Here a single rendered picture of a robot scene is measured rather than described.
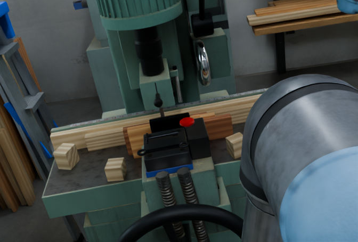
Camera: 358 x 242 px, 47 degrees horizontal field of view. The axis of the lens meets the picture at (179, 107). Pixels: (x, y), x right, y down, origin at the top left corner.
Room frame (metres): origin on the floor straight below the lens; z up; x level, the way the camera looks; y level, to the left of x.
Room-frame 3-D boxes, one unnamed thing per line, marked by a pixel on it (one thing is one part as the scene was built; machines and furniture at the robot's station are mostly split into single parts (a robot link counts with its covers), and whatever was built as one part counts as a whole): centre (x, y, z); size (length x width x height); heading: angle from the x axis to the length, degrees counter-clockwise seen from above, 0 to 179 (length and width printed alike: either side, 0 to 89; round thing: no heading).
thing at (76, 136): (0.92, 0.03, 0.93); 0.60 x 0.02 x 0.05; 90
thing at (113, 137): (0.90, -0.05, 0.92); 0.58 x 0.02 x 0.04; 90
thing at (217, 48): (1.08, -0.11, 1.02); 0.09 x 0.07 x 0.12; 90
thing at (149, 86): (0.92, 0.04, 1.03); 0.14 x 0.07 x 0.09; 0
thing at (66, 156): (0.84, 0.28, 0.92); 0.04 x 0.04 x 0.05; 66
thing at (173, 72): (0.96, 0.00, 1.00); 0.02 x 0.02 x 0.10; 0
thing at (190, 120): (0.73, -0.01, 1.02); 0.03 x 0.03 x 0.01
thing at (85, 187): (0.79, 0.02, 0.87); 0.61 x 0.30 x 0.06; 90
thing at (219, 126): (0.84, 0.01, 0.93); 0.25 x 0.02 x 0.05; 90
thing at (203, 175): (0.71, 0.02, 0.92); 0.15 x 0.13 x 0.09; 90
